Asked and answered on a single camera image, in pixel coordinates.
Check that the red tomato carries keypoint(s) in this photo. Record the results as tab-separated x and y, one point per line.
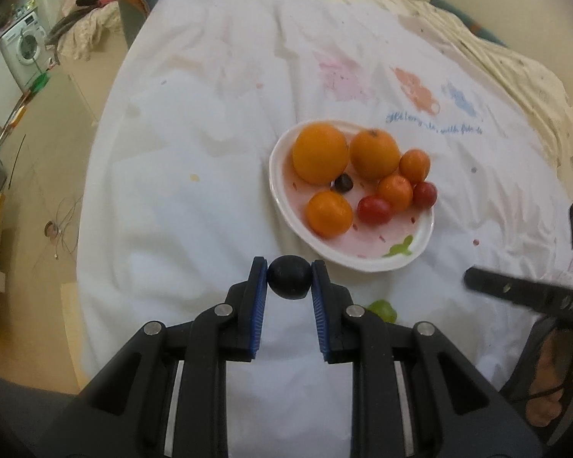
425	193
375	210

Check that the person's right forearm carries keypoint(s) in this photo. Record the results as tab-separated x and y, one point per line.
549	381

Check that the small orange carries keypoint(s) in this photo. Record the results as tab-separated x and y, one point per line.
329	212
415	165

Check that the white washing machine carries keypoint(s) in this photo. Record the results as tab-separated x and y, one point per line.
26	40

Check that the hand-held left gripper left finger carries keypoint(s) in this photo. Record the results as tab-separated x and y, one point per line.
260	305

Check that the pile of dark clothes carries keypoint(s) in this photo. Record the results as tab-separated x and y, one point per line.
83	2

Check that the green plastic object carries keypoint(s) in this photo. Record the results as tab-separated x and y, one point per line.
38	82

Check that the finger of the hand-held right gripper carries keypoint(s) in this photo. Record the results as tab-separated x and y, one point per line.
515	290

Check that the medium orange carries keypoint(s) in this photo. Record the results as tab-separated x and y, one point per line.
394	193

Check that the cream floral cloth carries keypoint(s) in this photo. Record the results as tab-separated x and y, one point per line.
93	33

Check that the dark purple plum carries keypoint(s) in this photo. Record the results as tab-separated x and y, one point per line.
344	182
289	277

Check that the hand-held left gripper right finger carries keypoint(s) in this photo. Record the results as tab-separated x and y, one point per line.
320	305

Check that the white plate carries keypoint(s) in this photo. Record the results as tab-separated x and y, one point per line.
363	243

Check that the large orange with stem mark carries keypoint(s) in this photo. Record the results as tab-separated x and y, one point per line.
375	155

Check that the white printed blanket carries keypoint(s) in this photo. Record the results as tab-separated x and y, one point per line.
196	176

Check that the person's grey pants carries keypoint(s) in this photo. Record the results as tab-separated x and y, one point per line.
14	415

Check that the green grape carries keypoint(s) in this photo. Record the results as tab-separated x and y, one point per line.
384	309

